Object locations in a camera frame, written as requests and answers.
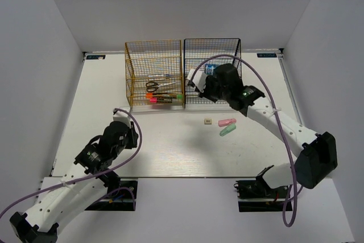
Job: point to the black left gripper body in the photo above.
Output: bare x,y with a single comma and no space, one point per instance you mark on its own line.
130,140

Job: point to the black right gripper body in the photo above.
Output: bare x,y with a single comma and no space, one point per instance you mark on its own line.
214,92

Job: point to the blue tape box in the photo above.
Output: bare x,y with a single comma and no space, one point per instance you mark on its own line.
209,69

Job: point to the pink cap highlighter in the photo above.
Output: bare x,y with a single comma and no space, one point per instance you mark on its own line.
161,100

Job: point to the orange cap highlighter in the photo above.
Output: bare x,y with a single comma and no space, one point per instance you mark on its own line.
152,95

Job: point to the clear spray bottle blue cap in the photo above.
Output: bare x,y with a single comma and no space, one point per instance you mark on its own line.
163,75

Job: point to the black handled scissors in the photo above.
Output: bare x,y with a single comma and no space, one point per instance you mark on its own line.
152,86

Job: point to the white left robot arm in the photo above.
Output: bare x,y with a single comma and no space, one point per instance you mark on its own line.
88,181

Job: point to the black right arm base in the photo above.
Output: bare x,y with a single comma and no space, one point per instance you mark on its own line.
253,198

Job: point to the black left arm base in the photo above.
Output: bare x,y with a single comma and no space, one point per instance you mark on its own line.
124,200

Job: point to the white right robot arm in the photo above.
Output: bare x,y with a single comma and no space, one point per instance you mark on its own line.
312,156

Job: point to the pink translucent highlighter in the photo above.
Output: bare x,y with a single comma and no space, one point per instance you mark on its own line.
226,122

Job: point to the beige eraser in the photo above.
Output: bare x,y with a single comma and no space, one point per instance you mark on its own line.
207,121

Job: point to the dark right table label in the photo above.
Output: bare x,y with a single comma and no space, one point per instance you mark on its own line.
266,55

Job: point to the dark table label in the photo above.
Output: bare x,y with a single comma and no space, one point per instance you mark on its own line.
266,55
95,57

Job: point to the green translucent highlighter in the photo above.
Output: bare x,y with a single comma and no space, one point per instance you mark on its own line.
228,129

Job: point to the dark left table label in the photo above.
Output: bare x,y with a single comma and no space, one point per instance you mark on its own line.
95,57

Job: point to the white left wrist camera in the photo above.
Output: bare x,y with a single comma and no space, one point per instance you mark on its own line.
120,116

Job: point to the black wire basket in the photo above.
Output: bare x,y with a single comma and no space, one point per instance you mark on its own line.
196,51

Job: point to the gold wire basket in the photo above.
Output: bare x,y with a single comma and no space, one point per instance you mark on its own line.
150,57

